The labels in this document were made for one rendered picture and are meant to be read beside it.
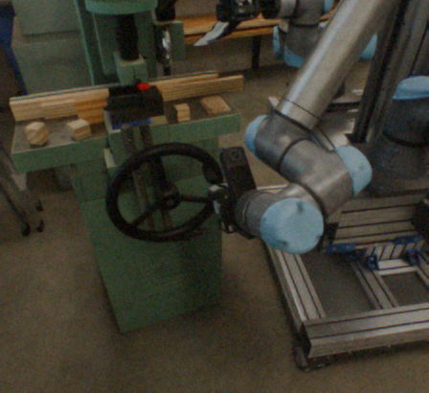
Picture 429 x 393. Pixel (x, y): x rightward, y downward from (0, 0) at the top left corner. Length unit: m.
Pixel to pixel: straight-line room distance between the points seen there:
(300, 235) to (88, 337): 1.25
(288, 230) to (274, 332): 1.12
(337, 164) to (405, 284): 1.11
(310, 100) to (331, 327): 0.93
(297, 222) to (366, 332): 0.94
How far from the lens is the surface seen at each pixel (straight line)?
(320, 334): 1.32
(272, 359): 1.50
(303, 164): 0.54
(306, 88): 0.59
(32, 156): 0.95
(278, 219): 0.46
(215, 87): 1.12
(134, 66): 0.99
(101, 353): 1.56
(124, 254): 1.20
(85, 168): 0.97
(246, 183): 0.64
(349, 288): 1.49
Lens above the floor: 1.35
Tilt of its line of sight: 38 degrees down
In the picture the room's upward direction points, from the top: straight up
